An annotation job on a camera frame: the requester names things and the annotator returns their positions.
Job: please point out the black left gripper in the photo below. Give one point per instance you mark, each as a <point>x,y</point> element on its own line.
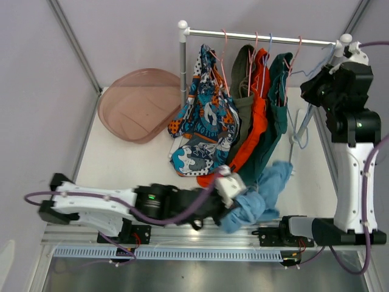
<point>222,210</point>

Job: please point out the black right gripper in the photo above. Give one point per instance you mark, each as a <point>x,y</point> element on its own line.
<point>309,87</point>

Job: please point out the blue hanger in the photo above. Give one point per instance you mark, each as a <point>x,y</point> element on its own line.
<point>301,136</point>
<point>265,63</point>

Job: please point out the pink hanger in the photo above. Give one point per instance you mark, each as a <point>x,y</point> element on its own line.
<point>251,61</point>
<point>221,60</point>
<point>290,68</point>

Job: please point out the dark teal shorts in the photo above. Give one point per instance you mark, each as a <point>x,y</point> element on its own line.
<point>276,121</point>

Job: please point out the light blue shorts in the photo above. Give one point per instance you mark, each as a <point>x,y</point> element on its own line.
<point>258,202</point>

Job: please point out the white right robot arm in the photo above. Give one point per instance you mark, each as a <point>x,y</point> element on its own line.
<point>356,138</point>

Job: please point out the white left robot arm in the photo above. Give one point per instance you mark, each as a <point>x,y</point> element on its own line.
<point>107,210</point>

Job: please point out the patterned blue orange shorts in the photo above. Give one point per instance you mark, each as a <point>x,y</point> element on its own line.
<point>209,120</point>

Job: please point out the olive green shorts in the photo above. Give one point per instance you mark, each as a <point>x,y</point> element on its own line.
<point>243,101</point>

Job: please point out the silver white clothes rack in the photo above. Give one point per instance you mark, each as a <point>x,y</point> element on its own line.
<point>185,31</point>

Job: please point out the pink translucent plastic basin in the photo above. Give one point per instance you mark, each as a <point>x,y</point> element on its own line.
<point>139,105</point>

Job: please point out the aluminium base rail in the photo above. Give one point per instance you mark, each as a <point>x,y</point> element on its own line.
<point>171,237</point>

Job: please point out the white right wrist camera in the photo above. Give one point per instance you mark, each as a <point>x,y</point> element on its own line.
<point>347,53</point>

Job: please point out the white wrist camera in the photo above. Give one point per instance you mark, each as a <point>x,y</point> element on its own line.
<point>347,53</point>
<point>228,185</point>

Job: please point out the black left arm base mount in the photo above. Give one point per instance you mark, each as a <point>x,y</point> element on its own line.
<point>131,234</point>

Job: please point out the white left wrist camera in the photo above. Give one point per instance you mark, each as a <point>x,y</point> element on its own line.
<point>228,185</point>

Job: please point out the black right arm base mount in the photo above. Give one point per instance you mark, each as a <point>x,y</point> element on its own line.
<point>279,237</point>

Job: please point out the grey slotted cable duct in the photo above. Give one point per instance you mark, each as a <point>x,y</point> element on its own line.
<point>228,255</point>

